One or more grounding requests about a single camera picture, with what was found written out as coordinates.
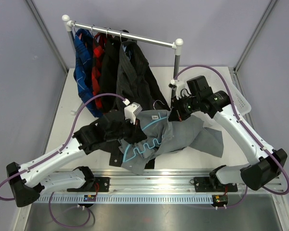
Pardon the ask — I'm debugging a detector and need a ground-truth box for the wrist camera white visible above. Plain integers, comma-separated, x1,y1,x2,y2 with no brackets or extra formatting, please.
169,79,186,99
123,99,142,125

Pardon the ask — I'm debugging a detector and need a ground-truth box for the red plaid shirt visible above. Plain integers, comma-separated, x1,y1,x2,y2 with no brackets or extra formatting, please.
91,33,107,96

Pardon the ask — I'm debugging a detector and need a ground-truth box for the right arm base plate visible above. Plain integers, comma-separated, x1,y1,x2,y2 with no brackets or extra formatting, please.
190,177,238,193

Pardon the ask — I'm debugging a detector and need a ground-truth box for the purple cable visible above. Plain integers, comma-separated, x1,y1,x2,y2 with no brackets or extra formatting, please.
0,93,130,202
173,64,289,195

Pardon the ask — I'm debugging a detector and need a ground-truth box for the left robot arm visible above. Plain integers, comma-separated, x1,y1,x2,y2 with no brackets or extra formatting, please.
6,110,147,207

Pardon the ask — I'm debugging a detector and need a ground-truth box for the teal hanger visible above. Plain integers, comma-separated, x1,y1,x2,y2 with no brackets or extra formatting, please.
122,99,167,163

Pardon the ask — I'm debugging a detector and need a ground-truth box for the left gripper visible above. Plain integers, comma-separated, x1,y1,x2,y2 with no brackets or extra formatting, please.
105,116,147,145

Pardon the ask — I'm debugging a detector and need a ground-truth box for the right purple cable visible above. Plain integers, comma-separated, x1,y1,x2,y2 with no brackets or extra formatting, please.
173,64,289,195

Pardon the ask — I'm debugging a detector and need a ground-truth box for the blue shirt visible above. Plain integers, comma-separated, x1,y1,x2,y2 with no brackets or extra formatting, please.
73,29,104,118

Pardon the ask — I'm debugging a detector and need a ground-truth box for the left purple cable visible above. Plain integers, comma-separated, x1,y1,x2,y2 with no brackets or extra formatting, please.
0,93,130,202

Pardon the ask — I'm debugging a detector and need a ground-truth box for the white plastic basket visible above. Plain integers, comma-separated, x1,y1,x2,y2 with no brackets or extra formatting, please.
207,72,252,115

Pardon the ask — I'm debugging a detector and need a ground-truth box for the slotted cable duct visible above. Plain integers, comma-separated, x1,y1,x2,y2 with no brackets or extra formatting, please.
37,194,213,204

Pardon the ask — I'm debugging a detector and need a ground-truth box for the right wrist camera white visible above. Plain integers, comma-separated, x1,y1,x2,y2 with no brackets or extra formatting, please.
169,79,186,99

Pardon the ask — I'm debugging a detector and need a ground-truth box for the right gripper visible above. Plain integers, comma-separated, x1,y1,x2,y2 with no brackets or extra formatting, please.
169,93,201,122

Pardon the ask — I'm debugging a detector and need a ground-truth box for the dark pinstripe hanging shirt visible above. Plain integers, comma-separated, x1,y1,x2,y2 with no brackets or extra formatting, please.
116,41,170,111

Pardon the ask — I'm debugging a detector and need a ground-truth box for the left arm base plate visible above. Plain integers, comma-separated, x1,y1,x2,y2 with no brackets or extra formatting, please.
67,177,110,193

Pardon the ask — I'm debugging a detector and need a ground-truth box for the metal clothes rack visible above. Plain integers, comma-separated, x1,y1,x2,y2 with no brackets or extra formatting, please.
61,14,184,114

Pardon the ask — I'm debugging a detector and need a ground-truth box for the black hanging shirt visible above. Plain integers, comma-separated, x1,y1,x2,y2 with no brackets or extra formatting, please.
100,30,126,111

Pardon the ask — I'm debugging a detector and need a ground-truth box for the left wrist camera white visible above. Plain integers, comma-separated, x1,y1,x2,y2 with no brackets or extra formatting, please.
123,99,142,125

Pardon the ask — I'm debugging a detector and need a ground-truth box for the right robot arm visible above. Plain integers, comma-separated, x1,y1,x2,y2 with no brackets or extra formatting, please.
169,76,288,191

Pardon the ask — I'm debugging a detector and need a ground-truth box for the grey shirt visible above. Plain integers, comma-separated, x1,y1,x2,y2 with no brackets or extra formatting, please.
118,108,224,175

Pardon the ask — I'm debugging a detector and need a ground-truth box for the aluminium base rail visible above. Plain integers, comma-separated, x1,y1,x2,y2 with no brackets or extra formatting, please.
40,169,285,193

